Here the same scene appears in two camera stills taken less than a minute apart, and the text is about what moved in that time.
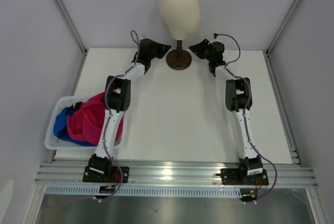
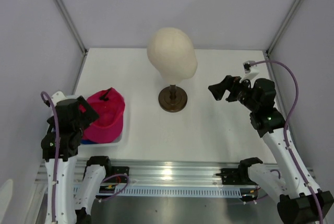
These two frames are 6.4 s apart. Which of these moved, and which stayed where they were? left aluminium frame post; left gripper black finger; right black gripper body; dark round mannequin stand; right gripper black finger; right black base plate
Moved: right gripper black finger; left gripper black finger; dark round mannequin stand; right black gripper body
Stayed: right black base plate; left aluminium frame post
